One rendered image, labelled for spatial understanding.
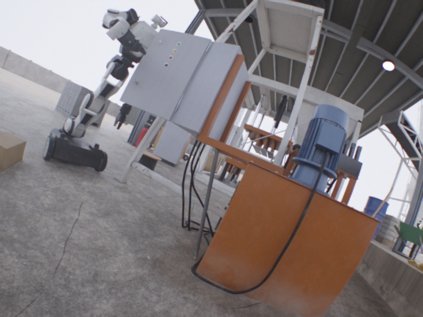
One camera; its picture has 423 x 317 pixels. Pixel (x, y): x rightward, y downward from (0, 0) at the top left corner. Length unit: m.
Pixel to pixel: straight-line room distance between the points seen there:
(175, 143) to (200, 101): 3.34
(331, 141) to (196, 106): 0.72
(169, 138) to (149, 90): 3.26
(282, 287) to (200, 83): 1.18
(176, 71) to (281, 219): 1.01
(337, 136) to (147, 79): 1.11
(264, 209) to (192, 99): 0.71
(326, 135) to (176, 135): 3.83
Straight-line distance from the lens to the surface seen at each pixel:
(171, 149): 4.41
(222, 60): 1.20
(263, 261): 0.94
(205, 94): 1.11
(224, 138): 1.37
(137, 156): 1.76
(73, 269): 0.78
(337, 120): 0.99
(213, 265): 0.97
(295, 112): 1.51
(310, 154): 0.93
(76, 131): 1.88
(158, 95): 1.20
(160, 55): 1.34
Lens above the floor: 0.55
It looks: level
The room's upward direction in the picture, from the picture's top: 24 degrees clockwise
